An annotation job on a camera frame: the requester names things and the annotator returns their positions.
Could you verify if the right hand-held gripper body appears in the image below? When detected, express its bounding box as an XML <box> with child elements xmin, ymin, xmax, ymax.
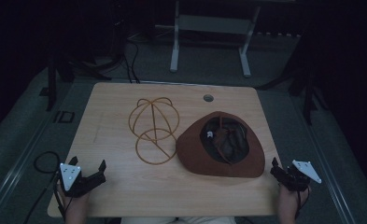
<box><xmin>270</xmin><ymin>159</ymin><xmax>323</xmax><ymax>192</ymax></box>

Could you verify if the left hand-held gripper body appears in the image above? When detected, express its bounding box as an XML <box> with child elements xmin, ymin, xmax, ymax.
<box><xmin>59</xmin><ymin>162</ymin><xmax>107</xmax><ymax>199</ymax></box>

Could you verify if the golden wire hat stand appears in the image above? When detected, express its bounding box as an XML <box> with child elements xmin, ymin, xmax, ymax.
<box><xmin>127</xmin><ymin>96</ymin><xmax>181</xmax><ymax>166</ymax></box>

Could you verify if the brown felt hat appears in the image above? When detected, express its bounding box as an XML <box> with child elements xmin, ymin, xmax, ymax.
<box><xmin>175</xmin><ymin>110</ymin><xmax>266</xmax><ymax>179</ymax></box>

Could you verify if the person's left hand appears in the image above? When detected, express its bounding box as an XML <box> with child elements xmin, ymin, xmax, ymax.
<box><xmin>57</xmin><ymin>183</ymin><xmax>92</xmax><ymax>211</ymax></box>

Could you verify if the person's right hand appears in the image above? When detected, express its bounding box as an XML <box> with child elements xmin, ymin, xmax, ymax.
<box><xmin>276</xmin><ymin>183</ymin><xmax>312</xmax><ymax>211</ymax></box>

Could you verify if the black tripod stand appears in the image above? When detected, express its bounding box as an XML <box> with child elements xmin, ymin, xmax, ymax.
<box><xmin>255</xmin><ymin>31</ymin><xmax>330</xmax><ymax>126</ymax></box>

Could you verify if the black metal stand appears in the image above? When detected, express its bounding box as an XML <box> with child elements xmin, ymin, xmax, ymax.
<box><xmin>38</xmin><ymin>52</ymin><xmax>112</xmax><ymax>112</ymax></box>

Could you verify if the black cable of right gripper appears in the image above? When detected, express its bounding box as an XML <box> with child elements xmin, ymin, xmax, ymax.
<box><xmin>294</xmin><ymin>186</ymin><xmax>312</xmax><ymax>220</ymax></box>

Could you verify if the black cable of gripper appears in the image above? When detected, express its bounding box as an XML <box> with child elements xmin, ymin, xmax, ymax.
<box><xmin>21</xmin><ymin>150</ymin><xmax>67</xmax><ymax>224</ymax></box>
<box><xmin>294</xmin><ymin>186</ymin><xmax>312</xmax><ymax>220</ymax></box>

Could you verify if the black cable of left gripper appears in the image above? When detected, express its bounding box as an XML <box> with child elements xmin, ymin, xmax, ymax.
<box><xmin>21</xmin><ymin>150</ymin><xmax>67</xmax><ymax>224</ymax></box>

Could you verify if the black rectangular floor frame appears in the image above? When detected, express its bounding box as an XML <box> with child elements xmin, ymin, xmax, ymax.
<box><xmin>52</xmin><ymin>109</ymin><xmax>76</xmax><ymax>124</ymax></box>

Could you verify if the black floor cable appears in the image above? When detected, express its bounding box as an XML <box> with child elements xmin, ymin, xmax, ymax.
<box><xmin>121</xmin><ymin>38</ymin><xmax>141</xmax><ymax>84</ymax></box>

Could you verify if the white metal desk frame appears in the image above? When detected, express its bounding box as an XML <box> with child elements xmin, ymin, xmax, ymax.
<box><xmin>169</xmin><ymin>0</ymin><xmax>262</xmax><ymax>78</ymax></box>

